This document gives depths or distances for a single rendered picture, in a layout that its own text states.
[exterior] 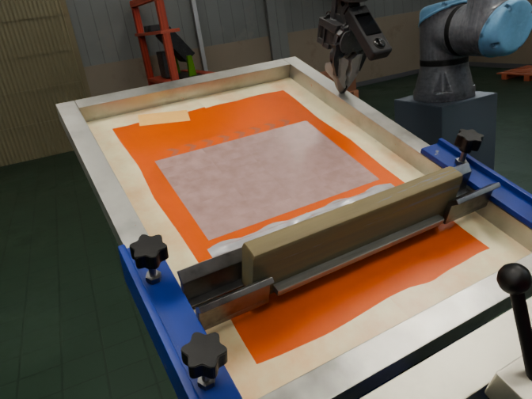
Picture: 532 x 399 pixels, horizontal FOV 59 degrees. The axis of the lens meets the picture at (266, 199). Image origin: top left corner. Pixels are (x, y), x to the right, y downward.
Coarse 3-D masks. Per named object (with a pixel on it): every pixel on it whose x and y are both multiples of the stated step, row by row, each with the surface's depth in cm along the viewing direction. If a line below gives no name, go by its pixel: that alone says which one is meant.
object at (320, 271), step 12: (408, 228) 70; (420, 228) 70; (384, 240) 67; (396, 240) 68; (360, 252) 65; (372, 252) 66; (324, 264) 63; (336, 264) 63; (348, 264) 65; (300, 276) 62; (312, 276) 62; (276, 288) 60; (288, 288) 60
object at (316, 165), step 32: (256, 96) 110; (288, 96) 110; (288, 128) 99; (320, 128) 99; (256, 160) 89; (288, 160) 89; (320, 160) 90; (352, 160) 90; (288, 192) 82; (320, 192) 82; (352, 192) 82; (448, 224) 77; (384, 256) 70; (416, 256) 71; (448, 256) 71; (384, 288) 66
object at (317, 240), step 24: (384, 192) 65; (408, 192) 66; (432, 192) 68; (456, 192) 71; (336, 216) 61; (360, 216) 62; (384, 216) 65; (408, 216) 68; (432, 216) 72; (264, 240) 57; (288, 240) 57; (312, 240) 59; (336, 240) 62; (360, 240) 65; (264, 264) 57; (288, 264) 60; (312, 264) 62
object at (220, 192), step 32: (128, 128) 96; (160, 128) 97; (192, 128) 97; (224, 128) 98; (160, 160) 88; (192, 160) 88; (224, 160) 89; (160, 192) 81; (192, 192) 81; (224, 192) 81; (256, 192) 81; (192, 224) 75; (224, 224) 75; (256, 224) 75; (320, 288) 65; (352, 288) 65; (256, 320) 61; (288, 320) 61; (320, 320) 61; (256, 352) 57
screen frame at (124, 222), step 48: (96, 96) 100; (144, 96) 101; (192, 96) 107; (336, 96) 104; (96, 144) 85; (384, 144) 95; (96, 192) 77; (528, 240) 72; (480, 288) 62; (384, 336) 55; (432, 336) 56; (288, 384) 50; (336, 384) 50
